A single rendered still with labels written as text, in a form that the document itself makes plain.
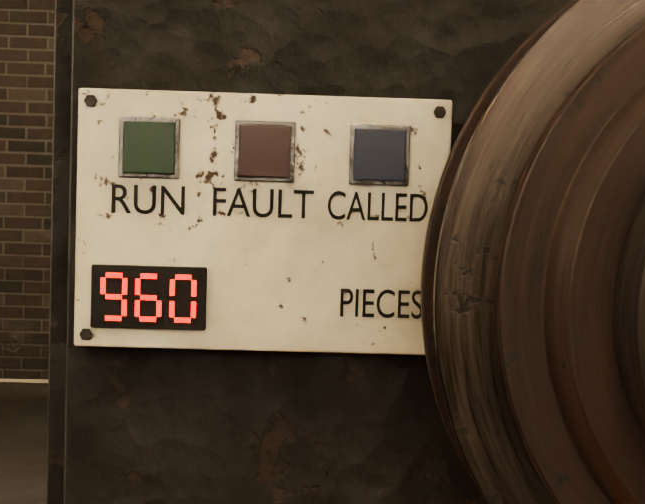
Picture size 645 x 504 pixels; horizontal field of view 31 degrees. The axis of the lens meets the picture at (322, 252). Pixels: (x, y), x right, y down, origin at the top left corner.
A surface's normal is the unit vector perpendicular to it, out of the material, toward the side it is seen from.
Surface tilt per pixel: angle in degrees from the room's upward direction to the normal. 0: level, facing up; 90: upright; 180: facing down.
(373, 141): 90
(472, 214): 90
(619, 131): 59
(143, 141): 90
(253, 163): 90
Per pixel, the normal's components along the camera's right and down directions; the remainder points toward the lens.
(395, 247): 0.03, 0.05
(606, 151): -0.75, -0.44
